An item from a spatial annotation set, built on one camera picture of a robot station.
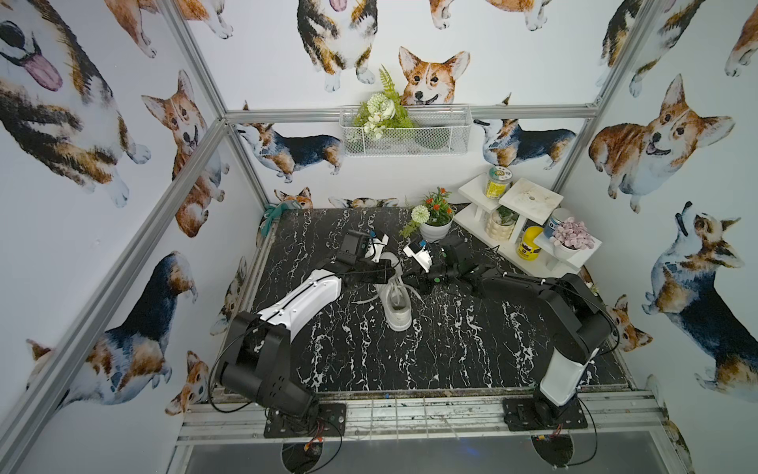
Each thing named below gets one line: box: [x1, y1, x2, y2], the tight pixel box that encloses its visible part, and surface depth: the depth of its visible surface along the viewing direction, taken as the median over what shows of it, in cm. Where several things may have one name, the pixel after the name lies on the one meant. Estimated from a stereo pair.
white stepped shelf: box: [453, 173, 603, 278], surface depth 100 cm
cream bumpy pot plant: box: [485, 206, 517, 242], surface depth 109 cm
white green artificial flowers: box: [353, 64, 414, 140], surface depth 82 cm
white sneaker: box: [374, 251, 413, 332], surface depth 89 cm
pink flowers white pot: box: [551, 216, 596, 260], surface depth 82 cm
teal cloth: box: [260, 202, 291, 237], surface depth 123 cm
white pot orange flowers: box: [419, 186, 455, 242], surface depth 105 cm
